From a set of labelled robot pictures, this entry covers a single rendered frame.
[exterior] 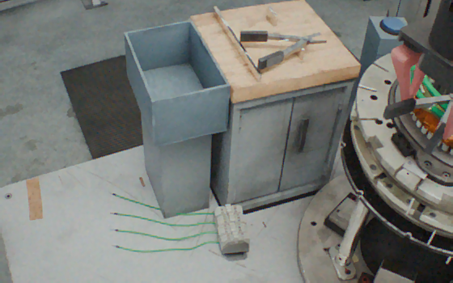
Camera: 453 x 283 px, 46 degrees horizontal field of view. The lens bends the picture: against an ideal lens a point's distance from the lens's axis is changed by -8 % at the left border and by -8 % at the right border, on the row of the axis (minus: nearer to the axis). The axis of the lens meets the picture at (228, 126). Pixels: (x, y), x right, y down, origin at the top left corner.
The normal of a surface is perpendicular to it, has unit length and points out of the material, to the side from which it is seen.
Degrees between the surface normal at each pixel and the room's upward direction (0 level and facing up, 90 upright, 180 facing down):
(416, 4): 90
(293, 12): 0
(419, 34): 2
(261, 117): 90
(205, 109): 90
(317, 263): 0
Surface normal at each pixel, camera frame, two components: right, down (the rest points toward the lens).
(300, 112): 0.35, 0.66
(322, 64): 0.05, -0.73
